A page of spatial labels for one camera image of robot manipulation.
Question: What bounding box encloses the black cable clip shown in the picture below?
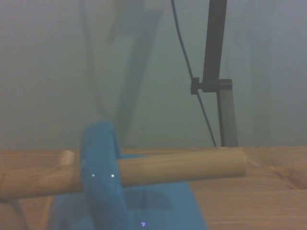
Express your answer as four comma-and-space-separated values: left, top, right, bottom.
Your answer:
190, 77, 203, 95

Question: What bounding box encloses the black camera stand pole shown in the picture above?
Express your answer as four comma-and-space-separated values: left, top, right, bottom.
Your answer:
201, 0, 240, 148

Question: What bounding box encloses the wooden rod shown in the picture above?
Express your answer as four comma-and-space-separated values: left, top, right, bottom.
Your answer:
0, 147, 248, 230

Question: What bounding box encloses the thin black cable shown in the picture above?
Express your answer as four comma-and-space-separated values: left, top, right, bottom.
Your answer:
170, 0, 218, 148

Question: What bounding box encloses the blue enamel mug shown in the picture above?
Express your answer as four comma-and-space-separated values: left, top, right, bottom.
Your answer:
49, 120, 210, 230

